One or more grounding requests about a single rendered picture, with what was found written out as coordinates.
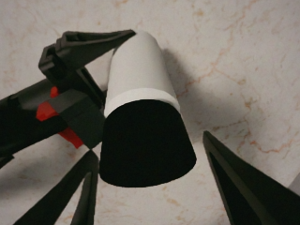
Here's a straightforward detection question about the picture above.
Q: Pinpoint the black bottle cap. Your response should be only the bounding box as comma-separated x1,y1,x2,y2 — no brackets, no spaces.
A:
98,99,197,188

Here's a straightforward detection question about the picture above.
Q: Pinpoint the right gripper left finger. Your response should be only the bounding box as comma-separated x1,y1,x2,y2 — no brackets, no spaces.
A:
12,150,99,225

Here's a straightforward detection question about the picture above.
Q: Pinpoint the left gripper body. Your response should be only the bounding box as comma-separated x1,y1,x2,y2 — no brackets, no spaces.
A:
10,37,106,149

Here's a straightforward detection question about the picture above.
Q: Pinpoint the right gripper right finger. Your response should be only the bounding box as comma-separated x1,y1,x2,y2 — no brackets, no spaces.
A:
202,131,300,225

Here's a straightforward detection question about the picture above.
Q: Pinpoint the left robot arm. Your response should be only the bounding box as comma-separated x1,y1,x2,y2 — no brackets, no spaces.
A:
0,88,106,169

